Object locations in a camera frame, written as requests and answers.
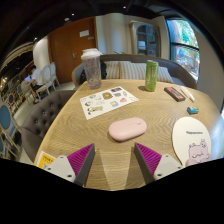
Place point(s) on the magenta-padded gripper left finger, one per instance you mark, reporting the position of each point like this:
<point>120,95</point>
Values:
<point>60,166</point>

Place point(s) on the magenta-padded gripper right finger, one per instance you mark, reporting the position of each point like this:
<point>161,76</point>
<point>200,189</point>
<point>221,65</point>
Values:
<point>166,165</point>

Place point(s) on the pink computer mouse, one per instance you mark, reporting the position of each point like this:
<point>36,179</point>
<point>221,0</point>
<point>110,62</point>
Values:
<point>127,129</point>

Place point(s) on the round white cartoon mouse pad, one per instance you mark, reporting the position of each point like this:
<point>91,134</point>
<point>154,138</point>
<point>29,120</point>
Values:
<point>190,133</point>

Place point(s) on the yellow sticker label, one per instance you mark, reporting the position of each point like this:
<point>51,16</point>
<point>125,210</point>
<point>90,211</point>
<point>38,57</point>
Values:
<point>45,160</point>

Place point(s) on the grey tufted chair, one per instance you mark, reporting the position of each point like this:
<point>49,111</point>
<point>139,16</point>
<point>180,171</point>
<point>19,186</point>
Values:
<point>43,116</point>

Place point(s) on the small teal box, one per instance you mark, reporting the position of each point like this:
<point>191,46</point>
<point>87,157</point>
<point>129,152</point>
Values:
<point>193,110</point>

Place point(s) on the black and red flat box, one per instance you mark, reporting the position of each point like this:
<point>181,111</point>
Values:
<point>174,94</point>

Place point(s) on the white sticker sheet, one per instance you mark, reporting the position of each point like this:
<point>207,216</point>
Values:
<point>106,101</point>

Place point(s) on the green drink can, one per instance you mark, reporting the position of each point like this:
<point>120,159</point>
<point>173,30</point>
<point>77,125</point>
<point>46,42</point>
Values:
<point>151,76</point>

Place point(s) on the grey curved sofa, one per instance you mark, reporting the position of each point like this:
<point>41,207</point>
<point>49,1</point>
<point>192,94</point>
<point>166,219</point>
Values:
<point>180,75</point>

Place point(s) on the person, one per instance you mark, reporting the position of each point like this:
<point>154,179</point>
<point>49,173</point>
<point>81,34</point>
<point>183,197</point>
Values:
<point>32,78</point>

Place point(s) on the group of white chairs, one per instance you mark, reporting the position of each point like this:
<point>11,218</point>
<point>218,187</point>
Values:
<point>46,75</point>

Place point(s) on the clear shaker bottle white lid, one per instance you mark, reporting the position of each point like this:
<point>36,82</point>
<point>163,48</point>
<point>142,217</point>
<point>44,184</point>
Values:
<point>92,71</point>

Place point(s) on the dark-framed window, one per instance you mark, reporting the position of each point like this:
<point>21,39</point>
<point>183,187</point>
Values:
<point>183,50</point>

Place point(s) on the brown wooden door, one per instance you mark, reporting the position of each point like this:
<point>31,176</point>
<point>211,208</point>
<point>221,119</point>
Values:
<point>66,50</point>

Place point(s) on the arched glass cabinet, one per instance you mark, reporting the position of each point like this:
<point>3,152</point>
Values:
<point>146,40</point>

